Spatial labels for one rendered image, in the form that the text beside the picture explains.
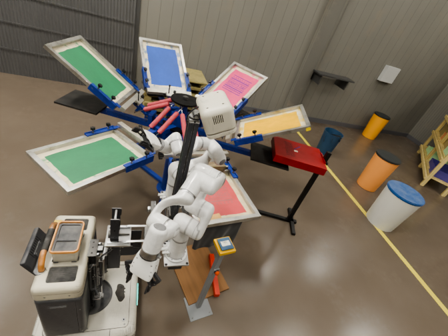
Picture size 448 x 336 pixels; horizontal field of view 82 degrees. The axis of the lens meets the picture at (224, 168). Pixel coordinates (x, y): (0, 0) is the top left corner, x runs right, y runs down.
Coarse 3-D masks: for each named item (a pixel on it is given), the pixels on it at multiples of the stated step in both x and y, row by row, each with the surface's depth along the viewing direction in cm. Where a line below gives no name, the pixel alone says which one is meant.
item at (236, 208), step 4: (224, 184) 242; (228, 184) 244; (228, 188) 239; (232, 192) 236; (232, 196) 232; (236, 196) 233; (236, 200) 229; (224, 204) 221; (228, 204) 222; (232, 204) 223; (236, 204) 225; (240, 204) 226; (224, 208) 217; (228, 208) 218; (232, 208) 219; (236, 208) 221; (240, 208) 222; (224, 212) 213; (228, 212) 214; (232, 212) 216; (236, 212) 217; (240, 212) 218; (244, 212) 219
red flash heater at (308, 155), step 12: (276, 144) 302; (288, 144) 311; (300, 144) 320; (276, 156) 284; (288, 156) 287; (300, 156) 295; (312, 156) 303; (300, 168) 289; (312, 168) 288; (324, 168) 287
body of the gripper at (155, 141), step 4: (148, 132) 138; (140, 136) 137; (144, 136) 137; (148, 136) 136; (152, 136) 140; (144, 140) 137; (148, 140) 137; (152, 140) 136; (156, 140) 141; (152, 144) 135; (156, 144) 138; (160, 144) 143; (156, 148) 141
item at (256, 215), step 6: (210, 162) 259; (228, 174) 256; (234, 180) 246; (240, 186) 240; (240, 192) 237; (246, 198) 229; (252, 204) 225; (252, 210) 221; (192, 216) 196; (240, 216) 209; (246, 216) 211; (252, 216) 213; (258, 216) 215; (210, 222) 196; (216, 222) 197; (222, 222) 199; (228, 222) 202; (234, 222) 206
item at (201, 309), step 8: (216, 240) 189; (216, 248) 186; (216, 256) 197; (216, 264) 198; (208, 280) 212; (208, 288) 220; (200, 296) 230; (192, 304) 241; (200, 304) 236; (208, 304) 245; (192, 312) 236; (200, 312) 238; (208, 312) 240; (192, 320) 230
